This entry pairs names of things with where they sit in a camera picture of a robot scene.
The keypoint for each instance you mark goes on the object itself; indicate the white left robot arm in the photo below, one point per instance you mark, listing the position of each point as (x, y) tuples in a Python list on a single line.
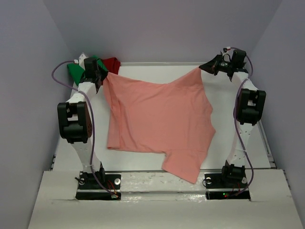
[(76, 119)]

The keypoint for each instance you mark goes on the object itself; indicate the green folded t shirt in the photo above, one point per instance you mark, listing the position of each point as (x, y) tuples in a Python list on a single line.
[(76, 71)]

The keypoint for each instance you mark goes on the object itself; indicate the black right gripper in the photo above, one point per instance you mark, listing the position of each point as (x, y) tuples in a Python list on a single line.
[(212, 66)]

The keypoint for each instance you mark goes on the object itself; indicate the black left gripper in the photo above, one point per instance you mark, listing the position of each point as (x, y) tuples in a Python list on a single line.
[(104, 74)]

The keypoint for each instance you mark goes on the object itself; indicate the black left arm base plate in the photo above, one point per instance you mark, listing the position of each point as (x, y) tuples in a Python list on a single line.
[(89, 189)]

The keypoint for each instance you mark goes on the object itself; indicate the white front cover board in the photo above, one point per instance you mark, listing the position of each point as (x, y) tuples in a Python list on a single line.
[(160, 201)]

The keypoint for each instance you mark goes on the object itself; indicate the pink t shirt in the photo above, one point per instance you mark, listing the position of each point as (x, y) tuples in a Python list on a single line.
[(171, 118)]

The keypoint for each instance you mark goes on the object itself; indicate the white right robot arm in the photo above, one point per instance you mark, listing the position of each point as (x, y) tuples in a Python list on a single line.
[(248, 107)]

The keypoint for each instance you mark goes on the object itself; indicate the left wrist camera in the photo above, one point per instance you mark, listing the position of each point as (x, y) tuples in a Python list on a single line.
[(81, 58)]

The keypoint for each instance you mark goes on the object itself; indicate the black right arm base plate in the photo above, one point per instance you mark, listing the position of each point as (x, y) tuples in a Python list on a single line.
[(217, 189)]

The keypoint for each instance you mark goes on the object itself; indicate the red folded t shirt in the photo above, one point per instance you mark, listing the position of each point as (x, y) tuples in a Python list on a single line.
[(111, 64)]

